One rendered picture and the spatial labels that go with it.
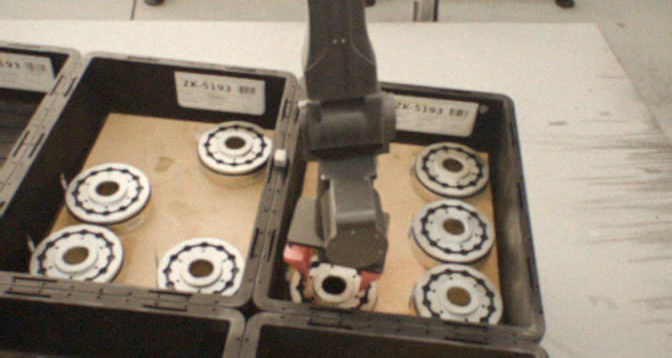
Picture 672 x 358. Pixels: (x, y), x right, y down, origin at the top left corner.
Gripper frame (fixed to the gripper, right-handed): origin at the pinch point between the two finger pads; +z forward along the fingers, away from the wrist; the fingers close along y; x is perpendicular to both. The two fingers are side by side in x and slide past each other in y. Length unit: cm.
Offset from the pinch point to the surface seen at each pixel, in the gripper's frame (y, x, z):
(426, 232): 10.0, 10.6, 1.0
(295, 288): -4.2, -1.6, 1.1
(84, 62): -39.6, 23.9, -5.7
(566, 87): 35, 69, 16
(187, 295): -13.8, -9.6, -5.4
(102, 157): -35.5, 16.4, 4.3
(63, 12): -127, 165, 87
